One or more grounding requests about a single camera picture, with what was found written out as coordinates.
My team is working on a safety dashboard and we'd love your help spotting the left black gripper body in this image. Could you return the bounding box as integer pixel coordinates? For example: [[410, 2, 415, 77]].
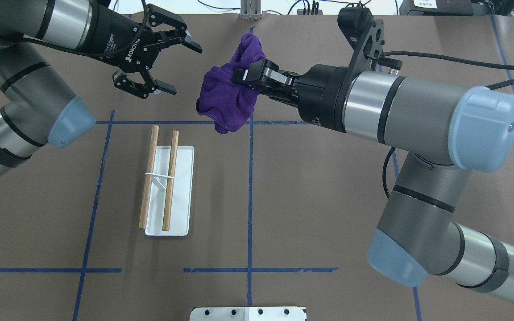
[[85, 4, 154, 73]]

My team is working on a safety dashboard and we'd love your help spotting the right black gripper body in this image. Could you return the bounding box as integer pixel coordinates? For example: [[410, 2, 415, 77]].
[[294, 65, 348, 132]]

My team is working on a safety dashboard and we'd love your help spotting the purple towel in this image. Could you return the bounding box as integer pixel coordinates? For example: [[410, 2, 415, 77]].
[[195, 33, 266, 135]]

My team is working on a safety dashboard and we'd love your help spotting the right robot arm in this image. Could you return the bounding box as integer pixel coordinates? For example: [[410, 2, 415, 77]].
[[233, 60, 514, 303]]

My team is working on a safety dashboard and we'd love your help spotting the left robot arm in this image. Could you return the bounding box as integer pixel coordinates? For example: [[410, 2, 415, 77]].
[[0, 0, 202, 177]]

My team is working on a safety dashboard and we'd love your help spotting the wooden rack rod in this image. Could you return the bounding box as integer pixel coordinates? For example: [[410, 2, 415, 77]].
[[138, 125, 159, 229], [162, 130, 179, 232]]

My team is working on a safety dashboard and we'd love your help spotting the white towel rack base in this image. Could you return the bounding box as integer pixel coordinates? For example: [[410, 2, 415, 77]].
[[145, 146, 195, 236]]

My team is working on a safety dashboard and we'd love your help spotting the black box with label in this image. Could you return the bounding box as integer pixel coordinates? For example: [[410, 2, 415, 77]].
[[398, 0, 474, 16]]

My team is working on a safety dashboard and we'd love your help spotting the grey aluminium frame post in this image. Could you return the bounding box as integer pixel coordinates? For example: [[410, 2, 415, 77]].
[[240, 0, 263, 21]]

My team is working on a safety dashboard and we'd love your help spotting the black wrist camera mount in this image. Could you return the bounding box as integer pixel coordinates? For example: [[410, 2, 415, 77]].
[[337, 6, 402, 78]]

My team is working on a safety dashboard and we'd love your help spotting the black braided cable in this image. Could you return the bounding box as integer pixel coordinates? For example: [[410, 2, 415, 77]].
[[382, 50, 514, 199]]

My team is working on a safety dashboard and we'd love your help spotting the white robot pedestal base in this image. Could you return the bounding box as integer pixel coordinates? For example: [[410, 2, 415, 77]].
[[189, 306, 307, 321]]

